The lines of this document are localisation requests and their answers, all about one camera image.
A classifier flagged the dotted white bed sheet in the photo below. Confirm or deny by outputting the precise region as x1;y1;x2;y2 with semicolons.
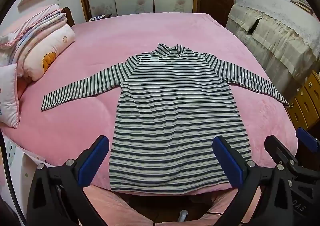
0;138;45;216

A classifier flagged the beige lace-covered furniture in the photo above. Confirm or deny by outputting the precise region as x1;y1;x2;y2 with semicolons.
225;0;320;92

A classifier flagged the yellow wooden drawer cabinet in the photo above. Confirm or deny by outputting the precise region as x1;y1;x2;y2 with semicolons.
285;70;320;133

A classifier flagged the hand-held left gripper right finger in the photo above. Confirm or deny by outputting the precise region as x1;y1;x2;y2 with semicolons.
212;135;294;226

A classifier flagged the small blue white box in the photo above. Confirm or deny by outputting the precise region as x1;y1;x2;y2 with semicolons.
89;14;112;22

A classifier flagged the striped long-sleeve shirt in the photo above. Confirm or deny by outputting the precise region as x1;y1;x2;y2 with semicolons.
41;43;290;194

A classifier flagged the cream pillow with orange print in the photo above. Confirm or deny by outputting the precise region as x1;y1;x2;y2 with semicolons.
10;22;76;82

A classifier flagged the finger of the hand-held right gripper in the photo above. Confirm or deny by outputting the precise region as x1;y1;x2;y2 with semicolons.
296;127;320;153
264;135;303;174

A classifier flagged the folded pink ruffled blanket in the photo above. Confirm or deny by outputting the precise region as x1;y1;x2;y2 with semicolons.
0;4;68;50

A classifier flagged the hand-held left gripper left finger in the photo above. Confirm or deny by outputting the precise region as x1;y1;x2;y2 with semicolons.
26;135;110;226

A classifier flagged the pink quilted pillow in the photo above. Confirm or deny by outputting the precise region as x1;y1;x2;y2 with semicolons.
0;63;21;129

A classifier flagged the pink bed blanket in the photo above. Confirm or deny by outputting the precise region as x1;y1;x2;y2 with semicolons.
0;12;300;226

